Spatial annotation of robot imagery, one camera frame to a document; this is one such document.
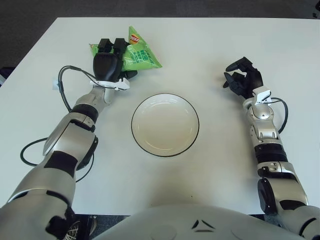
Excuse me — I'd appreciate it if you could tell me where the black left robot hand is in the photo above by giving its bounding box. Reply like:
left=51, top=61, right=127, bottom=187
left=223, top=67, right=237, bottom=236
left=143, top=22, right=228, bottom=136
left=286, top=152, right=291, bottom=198
left=92, top=37, right=138, bottom=83

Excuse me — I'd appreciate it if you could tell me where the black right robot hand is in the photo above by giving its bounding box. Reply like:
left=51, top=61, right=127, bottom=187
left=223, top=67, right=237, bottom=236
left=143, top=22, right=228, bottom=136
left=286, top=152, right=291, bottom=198
left=222, top=56, right=264, bottom=99

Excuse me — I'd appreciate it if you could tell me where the green chip snack bag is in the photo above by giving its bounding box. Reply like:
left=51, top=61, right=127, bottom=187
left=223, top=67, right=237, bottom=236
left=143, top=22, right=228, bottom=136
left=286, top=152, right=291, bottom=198
left=89, top=25, right=163, bottom=72

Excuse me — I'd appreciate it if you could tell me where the white plate with black rim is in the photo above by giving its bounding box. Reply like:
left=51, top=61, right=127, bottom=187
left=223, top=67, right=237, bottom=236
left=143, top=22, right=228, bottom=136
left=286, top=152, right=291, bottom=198
left=131, top=93, right=200, bottom=158

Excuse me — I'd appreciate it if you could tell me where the dark background object with white edge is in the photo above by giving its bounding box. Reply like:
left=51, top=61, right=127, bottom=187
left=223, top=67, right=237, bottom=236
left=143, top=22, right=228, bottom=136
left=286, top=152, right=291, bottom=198
left=0, top=66, right=15, bottom=87

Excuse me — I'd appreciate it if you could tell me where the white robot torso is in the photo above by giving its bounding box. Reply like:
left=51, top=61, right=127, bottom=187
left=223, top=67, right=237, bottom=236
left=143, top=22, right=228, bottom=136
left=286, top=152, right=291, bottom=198
left=93, top=203, right=305, bottom=240

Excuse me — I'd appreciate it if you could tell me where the laced shoe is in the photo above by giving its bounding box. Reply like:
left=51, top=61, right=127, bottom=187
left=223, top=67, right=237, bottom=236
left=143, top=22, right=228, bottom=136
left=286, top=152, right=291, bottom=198
left=63, top=214, right=98, bottom=240

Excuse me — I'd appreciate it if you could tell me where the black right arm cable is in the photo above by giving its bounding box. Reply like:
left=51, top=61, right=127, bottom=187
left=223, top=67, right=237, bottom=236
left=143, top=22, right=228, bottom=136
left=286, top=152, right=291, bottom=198
left=268, top=96, right=290, bottom=133

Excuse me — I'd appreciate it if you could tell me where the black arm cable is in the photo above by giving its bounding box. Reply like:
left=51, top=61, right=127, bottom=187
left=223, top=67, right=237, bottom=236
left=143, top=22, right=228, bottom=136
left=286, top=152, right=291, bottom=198
left=20, top=65, right=101, bottom=183
left=268, top=96, right=290, bottom=133

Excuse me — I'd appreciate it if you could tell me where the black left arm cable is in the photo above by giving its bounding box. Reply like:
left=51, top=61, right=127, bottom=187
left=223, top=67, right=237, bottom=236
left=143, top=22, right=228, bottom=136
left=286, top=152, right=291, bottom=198
left=20, top=65, right=101, bottom=183

